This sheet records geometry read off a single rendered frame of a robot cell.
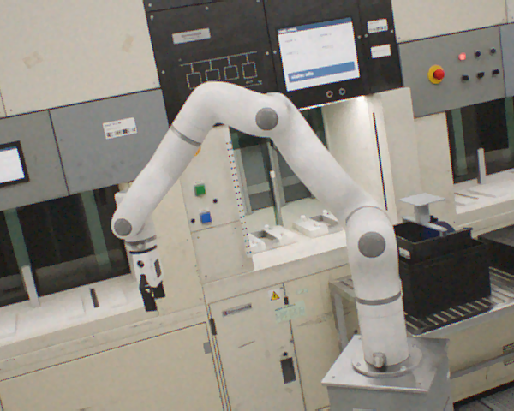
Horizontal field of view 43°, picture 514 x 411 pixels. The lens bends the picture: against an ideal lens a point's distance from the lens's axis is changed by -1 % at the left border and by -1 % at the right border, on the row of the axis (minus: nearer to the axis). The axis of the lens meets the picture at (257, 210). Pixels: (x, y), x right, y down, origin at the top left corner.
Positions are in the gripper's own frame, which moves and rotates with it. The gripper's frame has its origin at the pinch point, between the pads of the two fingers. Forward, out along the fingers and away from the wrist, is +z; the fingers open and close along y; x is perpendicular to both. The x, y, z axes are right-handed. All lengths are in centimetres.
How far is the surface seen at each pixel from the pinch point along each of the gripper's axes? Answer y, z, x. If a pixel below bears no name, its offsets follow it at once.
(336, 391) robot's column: -9, 28, -46
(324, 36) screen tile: 74, -62, -55
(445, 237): 30, 3, -82
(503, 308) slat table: 25, 26, -96
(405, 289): 28, 17, -69
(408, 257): 31, 8, -71
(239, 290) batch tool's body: 54, 20, -12
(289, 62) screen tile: 68, -55, -42
